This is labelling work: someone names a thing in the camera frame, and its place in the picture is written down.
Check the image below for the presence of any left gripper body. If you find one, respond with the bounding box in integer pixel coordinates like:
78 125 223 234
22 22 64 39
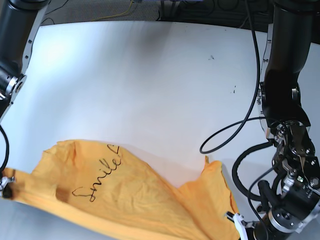
225 199 307 240

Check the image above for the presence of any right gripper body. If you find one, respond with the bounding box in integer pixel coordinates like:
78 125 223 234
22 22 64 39
0 176 15 193

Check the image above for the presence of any orange t-shirt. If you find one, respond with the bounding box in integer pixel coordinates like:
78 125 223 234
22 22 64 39
0 140 240 240

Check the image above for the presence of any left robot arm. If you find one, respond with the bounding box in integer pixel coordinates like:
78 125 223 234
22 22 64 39
226 0 320 240

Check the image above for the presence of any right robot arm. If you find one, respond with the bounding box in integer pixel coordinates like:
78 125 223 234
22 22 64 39
0 0 50 120

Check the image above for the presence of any yellow cable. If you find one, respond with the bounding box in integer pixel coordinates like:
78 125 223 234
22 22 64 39
91 0 133 23

